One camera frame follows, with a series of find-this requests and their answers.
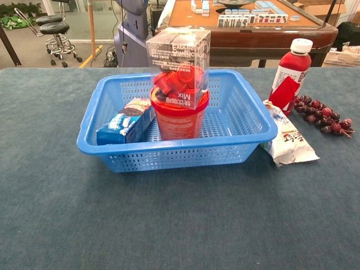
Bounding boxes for red cup with orange lid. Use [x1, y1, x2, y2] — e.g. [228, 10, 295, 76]
[149, 85, 210, 141]

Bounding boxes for cookie package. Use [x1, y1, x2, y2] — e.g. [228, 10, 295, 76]
[96, 97, 156, 146]

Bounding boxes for clear box red contents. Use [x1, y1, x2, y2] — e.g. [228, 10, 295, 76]
[145, 27, 212, 110]

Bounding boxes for blue perforated plastic basket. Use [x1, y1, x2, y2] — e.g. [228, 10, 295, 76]
[76, 69, 279, 173]

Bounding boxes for white snack bag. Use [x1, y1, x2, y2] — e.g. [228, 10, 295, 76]
[260, 99, 321, 168]

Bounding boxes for brown mahjong table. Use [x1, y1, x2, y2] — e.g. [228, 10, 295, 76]
[154, 0, 339, 68]

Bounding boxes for mahjong tile row dark print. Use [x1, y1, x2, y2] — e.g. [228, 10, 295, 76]
[218, 13, 256, 28]

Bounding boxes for stacked blue mahjong tiles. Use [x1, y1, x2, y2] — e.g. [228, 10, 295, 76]
[191, 0, 210, 15]

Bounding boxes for red drink bottle white cap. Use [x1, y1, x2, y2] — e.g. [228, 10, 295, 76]
[268, 38, 314, 116]

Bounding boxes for wooden pole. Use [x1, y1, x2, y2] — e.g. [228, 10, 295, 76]
[87, 0, 97, 59]

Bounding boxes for black round dish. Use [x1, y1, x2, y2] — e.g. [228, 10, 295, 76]
[216, 0, 255, 8]

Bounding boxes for dark red grape bunch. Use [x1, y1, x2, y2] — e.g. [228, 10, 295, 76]
[293, 94, 356, 138]

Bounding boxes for mahjong tile row red print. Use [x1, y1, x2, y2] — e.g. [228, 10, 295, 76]
[256, 14, 289, 25]

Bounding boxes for long blue mahjong tile row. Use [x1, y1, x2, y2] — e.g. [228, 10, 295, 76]
[254, 1, 285, 15]

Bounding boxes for black round stool chrome base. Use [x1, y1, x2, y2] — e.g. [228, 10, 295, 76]
[35, 0, 71, 26]
[39, 21, 83, 68]

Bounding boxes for white plastic crate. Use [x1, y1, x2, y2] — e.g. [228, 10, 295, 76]
[321, 46, 360, 68]

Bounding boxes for black slanted table leg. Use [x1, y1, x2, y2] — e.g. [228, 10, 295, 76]
[0, 24, 22, 67]

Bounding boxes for hanging black cable with plug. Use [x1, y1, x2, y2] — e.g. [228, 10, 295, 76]
[120, 0, 128, 54]

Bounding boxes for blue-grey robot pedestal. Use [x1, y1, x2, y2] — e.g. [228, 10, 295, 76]
[114, 0, 157, 68]

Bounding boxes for chrome tube frame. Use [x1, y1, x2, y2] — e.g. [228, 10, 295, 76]
[13, 7, 44, 37]

